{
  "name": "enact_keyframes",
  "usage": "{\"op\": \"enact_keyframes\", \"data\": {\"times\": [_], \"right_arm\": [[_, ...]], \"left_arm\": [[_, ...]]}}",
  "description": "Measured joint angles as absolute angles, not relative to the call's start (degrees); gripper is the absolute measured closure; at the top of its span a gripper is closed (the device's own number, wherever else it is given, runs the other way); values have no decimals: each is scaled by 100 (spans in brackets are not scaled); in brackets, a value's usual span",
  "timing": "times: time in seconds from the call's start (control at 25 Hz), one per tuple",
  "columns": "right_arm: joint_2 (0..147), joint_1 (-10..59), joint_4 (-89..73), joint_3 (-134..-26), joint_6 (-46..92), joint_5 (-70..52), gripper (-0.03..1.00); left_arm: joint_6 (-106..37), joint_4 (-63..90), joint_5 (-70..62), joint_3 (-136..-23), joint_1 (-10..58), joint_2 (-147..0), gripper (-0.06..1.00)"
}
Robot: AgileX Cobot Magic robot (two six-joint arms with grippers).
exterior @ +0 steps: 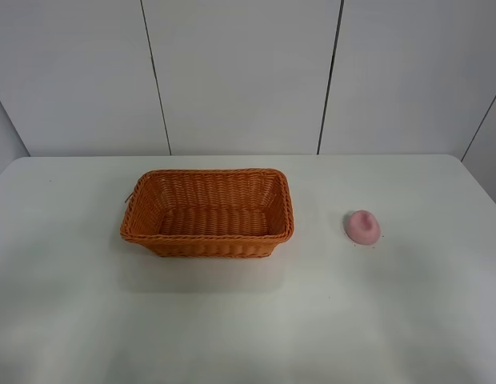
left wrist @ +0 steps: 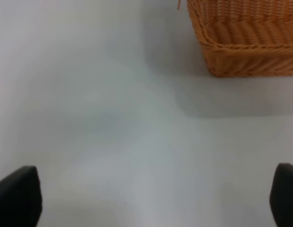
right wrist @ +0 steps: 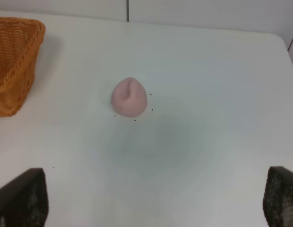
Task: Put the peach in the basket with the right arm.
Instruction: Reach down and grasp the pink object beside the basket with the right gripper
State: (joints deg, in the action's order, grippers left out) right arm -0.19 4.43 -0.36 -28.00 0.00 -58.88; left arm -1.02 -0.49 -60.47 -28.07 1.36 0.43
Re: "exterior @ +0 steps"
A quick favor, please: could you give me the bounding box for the pink peach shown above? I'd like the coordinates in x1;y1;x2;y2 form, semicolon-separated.
344;210;381;246

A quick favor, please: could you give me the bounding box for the orange woven plastic basket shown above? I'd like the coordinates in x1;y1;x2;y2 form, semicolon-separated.
120;168;294;258

